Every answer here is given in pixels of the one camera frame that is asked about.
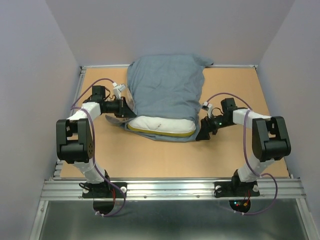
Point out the aluminium front rail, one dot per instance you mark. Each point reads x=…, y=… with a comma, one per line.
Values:
x=157, y=189

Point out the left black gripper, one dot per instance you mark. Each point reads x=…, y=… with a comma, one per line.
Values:
x=124, y=110

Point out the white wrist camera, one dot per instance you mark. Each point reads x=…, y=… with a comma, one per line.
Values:
x=208, y=107
x=118, y=89

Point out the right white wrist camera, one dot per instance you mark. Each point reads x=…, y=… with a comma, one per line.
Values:
x=208, y=107

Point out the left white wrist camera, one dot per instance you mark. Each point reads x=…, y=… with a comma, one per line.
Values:
x=118, y=89

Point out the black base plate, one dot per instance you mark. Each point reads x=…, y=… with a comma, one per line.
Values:
x=103, y=190
x=224, y=189

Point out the blue grey pillowcase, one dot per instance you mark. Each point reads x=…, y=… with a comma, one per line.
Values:
x=166, y=86

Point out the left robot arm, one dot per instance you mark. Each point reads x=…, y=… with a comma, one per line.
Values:
x=75, y=139

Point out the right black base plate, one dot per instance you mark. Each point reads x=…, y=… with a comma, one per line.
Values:
x=224, y=189

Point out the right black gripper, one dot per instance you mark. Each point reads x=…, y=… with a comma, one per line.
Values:
x=203, y=134

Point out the white pillow yellow edge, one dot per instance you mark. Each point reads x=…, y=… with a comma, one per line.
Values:
x=169, y=127

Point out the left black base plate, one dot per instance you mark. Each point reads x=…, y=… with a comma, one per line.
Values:
x=103, y=190

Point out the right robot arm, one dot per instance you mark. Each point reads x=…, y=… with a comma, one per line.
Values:
x=269, y=142

